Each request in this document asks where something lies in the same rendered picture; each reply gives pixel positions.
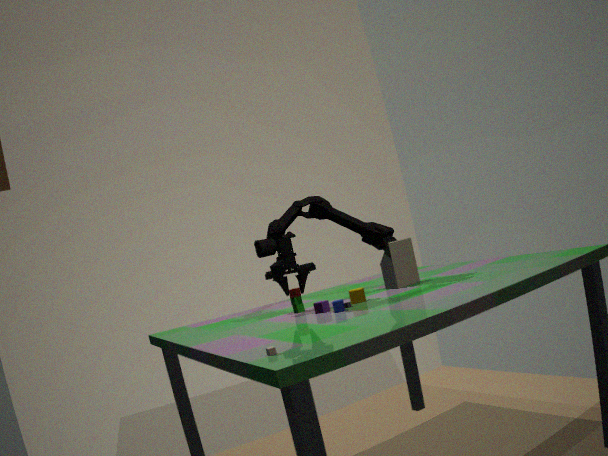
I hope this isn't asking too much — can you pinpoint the blue cube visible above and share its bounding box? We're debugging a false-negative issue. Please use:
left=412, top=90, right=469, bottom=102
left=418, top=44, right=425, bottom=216
left=332, top=299, right=346, bottom=313

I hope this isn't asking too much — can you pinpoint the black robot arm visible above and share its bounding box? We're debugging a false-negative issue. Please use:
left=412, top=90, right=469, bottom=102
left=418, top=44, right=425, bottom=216
left=254, top=196, right=397, bottom=275

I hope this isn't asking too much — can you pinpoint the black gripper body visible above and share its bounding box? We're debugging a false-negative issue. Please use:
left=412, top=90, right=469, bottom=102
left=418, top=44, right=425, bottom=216
left=265, top=251, right=316, bottom=280

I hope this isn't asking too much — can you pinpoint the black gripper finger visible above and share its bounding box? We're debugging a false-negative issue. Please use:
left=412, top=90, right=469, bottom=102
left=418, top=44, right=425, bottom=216
left=295, top=272, right=310, bottom=294
left=272, top=276, right=289, bottom=296

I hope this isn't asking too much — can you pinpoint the purple cube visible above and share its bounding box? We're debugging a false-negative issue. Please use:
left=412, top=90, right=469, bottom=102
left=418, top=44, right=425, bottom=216
left=313, top=300, right=330, bottom=314

